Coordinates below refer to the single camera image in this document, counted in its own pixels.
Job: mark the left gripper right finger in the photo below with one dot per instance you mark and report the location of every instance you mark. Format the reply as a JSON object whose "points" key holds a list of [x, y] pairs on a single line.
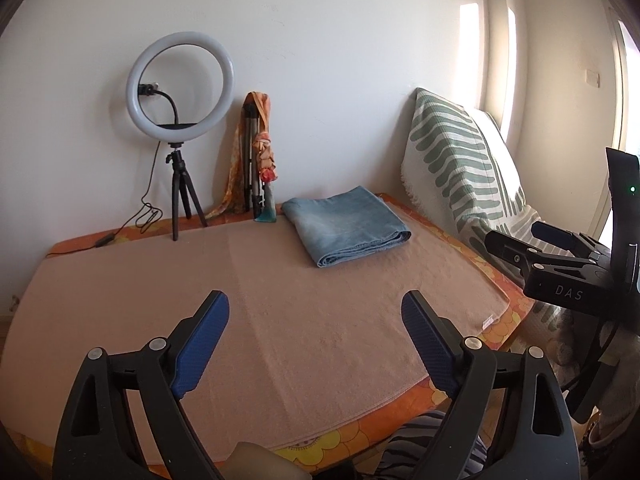
{"points": [[534, 438]]}

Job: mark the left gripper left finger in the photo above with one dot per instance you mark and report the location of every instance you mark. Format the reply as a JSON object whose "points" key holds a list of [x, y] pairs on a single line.
{"points": [[97, 438]]}

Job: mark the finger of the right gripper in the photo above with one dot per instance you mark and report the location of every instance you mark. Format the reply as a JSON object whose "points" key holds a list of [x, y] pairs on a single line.
{"points": [[531, 261], [580, 245]]}

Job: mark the blue denim pants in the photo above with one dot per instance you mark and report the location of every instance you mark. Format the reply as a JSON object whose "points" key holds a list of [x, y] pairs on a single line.
{"points": [[345, 227]]}

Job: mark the right hand grey glove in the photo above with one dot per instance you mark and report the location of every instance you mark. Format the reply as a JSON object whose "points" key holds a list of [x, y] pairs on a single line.
{"points": [[620, 401]]}

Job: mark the green white patterned cushion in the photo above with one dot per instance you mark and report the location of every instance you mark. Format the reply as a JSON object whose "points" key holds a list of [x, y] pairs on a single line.
{"points": [[459, 174]]}

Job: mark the black small tripod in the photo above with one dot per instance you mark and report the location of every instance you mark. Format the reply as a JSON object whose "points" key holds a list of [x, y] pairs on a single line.
{"points": [[182, 191]]}

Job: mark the folded silver tripod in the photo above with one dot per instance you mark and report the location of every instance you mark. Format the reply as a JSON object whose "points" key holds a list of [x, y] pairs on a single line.
{"points": [[251, 182]]}

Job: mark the orange floral scarf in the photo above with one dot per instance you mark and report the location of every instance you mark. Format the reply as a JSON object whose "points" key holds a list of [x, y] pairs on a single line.
{"points": [[233, 200]]}

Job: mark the white ring light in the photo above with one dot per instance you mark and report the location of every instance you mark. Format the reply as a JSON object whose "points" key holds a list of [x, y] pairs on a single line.
{"points": [[196, 71]]}

